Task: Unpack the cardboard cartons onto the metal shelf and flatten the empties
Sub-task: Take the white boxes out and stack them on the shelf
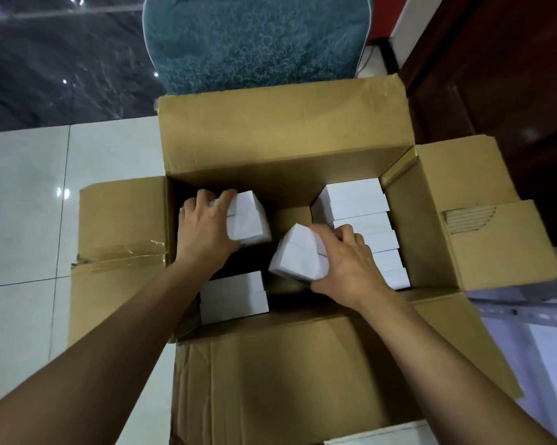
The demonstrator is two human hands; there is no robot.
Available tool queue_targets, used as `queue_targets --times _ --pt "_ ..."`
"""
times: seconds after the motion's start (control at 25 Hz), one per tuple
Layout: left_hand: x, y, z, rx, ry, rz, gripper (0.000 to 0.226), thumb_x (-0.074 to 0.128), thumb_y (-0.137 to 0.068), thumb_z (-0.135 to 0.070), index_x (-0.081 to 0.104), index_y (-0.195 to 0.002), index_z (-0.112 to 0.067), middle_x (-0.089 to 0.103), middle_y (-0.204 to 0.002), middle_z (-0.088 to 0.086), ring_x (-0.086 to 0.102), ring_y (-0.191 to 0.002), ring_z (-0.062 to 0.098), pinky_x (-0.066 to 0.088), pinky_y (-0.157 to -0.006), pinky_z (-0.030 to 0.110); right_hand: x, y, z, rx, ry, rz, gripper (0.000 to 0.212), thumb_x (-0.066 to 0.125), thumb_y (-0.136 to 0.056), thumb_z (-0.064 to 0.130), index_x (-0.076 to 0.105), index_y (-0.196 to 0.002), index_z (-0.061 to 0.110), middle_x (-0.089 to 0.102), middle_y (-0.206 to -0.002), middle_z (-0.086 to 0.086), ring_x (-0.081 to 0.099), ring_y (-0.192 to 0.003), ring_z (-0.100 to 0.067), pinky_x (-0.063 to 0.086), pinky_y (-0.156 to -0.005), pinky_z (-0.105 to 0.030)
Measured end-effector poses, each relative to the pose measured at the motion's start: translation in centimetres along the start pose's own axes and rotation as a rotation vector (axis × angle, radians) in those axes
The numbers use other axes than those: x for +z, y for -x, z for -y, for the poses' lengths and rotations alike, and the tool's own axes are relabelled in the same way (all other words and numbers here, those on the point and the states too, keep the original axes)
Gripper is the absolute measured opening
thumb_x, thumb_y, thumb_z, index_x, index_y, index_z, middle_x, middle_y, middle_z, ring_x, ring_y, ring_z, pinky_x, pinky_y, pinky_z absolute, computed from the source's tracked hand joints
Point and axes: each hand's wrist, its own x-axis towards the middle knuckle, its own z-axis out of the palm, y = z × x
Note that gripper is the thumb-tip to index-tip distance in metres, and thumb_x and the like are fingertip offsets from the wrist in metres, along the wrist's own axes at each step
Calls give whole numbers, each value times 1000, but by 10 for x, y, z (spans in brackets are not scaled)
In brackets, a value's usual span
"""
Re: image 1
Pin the person's left hand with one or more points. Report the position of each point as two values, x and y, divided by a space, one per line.
204 236

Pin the person's right hand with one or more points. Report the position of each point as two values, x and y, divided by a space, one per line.
352 269

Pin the small white logo box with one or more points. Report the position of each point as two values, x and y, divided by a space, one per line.
297 255
250 217

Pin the stack of small white boxes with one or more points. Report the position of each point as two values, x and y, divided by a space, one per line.
352 199

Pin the large brown cardboard box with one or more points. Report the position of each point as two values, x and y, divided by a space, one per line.
288 134

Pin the white metal shelving rack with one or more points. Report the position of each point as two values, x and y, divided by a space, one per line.
538 366

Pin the person's right forearm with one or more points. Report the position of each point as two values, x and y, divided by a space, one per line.
454 375

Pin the person's left forearm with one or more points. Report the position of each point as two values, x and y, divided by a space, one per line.
93 366

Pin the teal fabric chair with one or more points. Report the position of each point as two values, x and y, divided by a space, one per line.
260 37

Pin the dark wooden door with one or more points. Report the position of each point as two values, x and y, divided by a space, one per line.
501 78

